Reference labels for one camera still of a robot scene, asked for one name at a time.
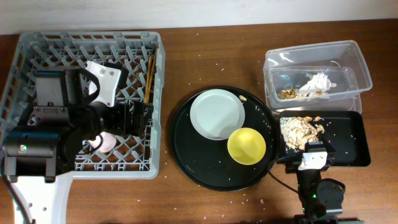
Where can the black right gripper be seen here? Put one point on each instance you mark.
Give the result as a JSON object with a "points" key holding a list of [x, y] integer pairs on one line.
{"points": [[293, 165]]}

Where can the peanut on tray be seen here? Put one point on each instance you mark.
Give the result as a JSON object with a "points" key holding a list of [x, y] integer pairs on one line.
{"points": [[242, 98]]}

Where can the round black tray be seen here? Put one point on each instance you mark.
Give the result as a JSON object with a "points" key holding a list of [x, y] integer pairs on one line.
{"points": [[207, 162]]}

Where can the wooden chopstick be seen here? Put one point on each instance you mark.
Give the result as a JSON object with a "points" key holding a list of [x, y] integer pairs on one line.
{"points": [[147, 78], [150, 80]]}

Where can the left wooden chopstick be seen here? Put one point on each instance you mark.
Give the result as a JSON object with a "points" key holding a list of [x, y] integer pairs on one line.
{"points": [[147, 78]]}

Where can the inner clear plastic bin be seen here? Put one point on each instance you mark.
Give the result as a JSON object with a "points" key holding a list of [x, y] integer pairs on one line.
{"points": [[345, 96]]}

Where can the yellow bowl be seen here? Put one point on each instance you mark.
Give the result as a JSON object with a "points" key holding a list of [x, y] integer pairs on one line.
{"points": [[246, 146]]}

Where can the gold foil wrapper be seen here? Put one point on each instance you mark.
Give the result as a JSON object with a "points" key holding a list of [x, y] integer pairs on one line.
{"points": [[294, 94]]}

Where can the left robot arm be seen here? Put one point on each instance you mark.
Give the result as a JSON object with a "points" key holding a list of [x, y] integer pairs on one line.
{"points": [[51, 131]]}

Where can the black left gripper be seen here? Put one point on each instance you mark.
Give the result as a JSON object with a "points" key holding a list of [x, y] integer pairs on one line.
{"points": [[138, 119]]}

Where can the grey plastic dishwasher rack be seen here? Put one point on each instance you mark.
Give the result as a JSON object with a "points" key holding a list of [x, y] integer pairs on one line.
{"points": [[133, 157]]}

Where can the right wooden chopstick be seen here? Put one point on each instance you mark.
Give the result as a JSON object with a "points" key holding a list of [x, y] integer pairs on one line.
{"points": [[150, 80]]}

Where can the white tissue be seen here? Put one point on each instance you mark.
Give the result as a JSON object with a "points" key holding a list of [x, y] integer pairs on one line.
{"points": [[317, 85]]}

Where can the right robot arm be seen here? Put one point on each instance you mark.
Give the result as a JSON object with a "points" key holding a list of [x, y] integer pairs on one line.
{"points": [[321, 198]]}

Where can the grey round plate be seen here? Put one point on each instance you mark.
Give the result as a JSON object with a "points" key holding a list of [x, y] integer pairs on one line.
{"points": [[216, 114]]}

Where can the black rectangular tray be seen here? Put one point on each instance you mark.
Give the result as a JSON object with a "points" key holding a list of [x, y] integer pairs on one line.
{"points": [[344, 134]]}

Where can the nut shell food scraps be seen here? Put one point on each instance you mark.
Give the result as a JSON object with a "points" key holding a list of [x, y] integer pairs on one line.
{"points": [[299, 130]]}

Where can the clear plastic bin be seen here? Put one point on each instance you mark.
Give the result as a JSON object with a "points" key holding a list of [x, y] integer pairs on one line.
{"points": [[345, 96], [330, 54]]}

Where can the pink cup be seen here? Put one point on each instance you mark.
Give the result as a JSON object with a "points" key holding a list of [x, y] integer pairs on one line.
{"points": [[104, 142]]}

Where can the outer clear plastic bin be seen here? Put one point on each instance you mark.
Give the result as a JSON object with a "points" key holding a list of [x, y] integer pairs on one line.
{"points": [[330, 54]]}

